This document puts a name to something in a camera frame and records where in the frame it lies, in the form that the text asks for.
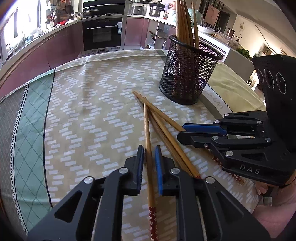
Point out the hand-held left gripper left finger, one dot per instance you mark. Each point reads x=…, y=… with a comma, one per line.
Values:
x=140, y=162

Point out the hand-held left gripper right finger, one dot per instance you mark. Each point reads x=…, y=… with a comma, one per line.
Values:
x=159, y=166

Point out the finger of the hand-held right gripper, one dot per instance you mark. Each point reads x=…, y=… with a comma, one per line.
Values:
x=203, y=128
x=198, y=140

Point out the floral-tipped wooden chopstick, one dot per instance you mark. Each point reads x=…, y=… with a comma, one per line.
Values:
x=148, y=139
x=159, y=111
x=168, y=143
x=175, y=145

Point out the black mesh holder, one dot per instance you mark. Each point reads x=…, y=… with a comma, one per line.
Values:
x=185, y=78

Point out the bunch of wooden chopsticks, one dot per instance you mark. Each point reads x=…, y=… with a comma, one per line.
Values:
x=182, y=23

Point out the person's right forearm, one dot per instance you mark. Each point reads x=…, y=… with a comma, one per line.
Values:
x=277, y=215

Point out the green leafy vegetables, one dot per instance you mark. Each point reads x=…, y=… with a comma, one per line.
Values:
x=244, y=52

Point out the white kitchen countertop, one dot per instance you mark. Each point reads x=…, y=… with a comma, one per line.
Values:
x=233, y=60

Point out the patterned tablecloth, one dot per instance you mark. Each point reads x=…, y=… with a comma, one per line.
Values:
x=81, y=115

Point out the clear plastic container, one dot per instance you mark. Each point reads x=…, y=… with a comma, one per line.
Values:
x=226, y=38

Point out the copper tumbler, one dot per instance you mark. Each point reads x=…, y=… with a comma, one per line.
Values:
x=230, y=32

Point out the pink base cabinets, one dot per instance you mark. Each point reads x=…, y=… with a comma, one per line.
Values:
x=46, y=51
x=134, y=32

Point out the steel stock pot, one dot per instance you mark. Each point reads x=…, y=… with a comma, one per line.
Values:
x=156, y=11

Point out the built-in black oven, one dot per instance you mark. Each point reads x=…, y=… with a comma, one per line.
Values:
x=101, y=34

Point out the black wok with lid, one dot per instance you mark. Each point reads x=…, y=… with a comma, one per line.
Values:
x=90, y=12

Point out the hanging frying pan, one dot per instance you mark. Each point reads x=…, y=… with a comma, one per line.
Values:
x=68, y=8

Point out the kitchen window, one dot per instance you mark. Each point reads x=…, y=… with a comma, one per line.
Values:
x=13, y=25

